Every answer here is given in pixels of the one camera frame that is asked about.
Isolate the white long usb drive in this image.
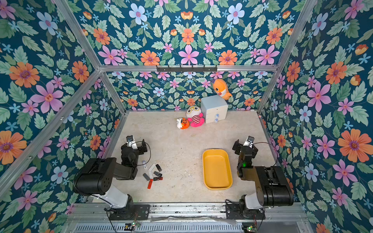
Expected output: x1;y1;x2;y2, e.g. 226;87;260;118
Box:
148;163;156;179

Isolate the gray usb drive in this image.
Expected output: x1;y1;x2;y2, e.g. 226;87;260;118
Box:
143;173;150;181

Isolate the red usb drive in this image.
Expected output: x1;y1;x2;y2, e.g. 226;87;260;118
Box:
147;179;153;189

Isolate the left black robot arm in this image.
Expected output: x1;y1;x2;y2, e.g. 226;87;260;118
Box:
73;140;150;209

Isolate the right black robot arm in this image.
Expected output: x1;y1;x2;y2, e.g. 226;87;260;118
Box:
232;137;294;212

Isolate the yellow plastic storage tray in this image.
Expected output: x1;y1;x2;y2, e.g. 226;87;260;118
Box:
202;149;233;190

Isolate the white mini drawer cabinet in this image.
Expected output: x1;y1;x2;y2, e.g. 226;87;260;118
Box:
201;95;228;124

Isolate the small orange tiger plush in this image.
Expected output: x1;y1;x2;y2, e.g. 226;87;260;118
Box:
176;117;190;130

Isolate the pink striped owl plush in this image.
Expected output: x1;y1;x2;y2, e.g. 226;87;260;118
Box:
186;106;205;128

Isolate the orange fox plush toy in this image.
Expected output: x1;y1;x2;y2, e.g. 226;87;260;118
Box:
213;79;232;101

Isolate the white ventilation grille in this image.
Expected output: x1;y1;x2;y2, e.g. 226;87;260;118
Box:
72;222;244;233

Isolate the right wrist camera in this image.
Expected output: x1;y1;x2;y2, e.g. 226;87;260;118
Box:
243;136;254;148

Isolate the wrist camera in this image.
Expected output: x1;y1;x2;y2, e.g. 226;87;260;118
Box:
126;136;138;150
243;136;254;148

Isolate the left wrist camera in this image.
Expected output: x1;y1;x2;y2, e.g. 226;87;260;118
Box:
126;136;138;150

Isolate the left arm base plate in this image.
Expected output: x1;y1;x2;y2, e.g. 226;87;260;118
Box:
109;204;150;221

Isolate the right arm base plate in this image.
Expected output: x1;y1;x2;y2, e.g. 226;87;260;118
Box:
225;199;266;220

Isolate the black wall hook rail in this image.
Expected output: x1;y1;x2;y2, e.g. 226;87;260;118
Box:
156;65;218;73

